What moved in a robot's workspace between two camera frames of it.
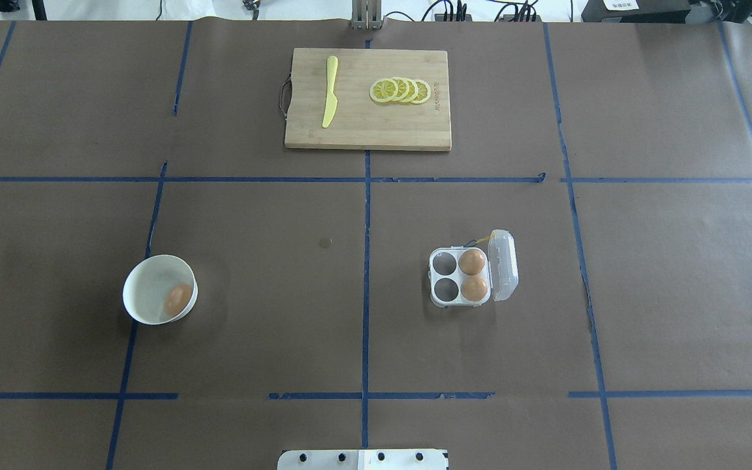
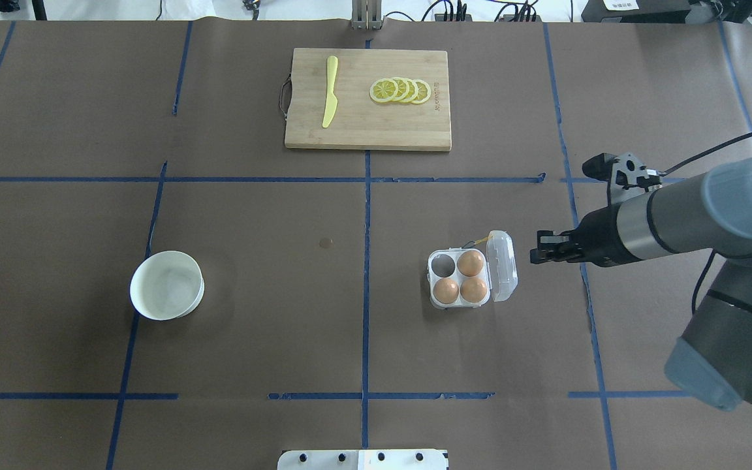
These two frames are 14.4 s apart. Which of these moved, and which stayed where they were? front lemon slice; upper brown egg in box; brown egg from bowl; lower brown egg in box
Moved: brown egg from bowl
Stayed: front lemon slice; lower brown egg in box; upper brown egg in box
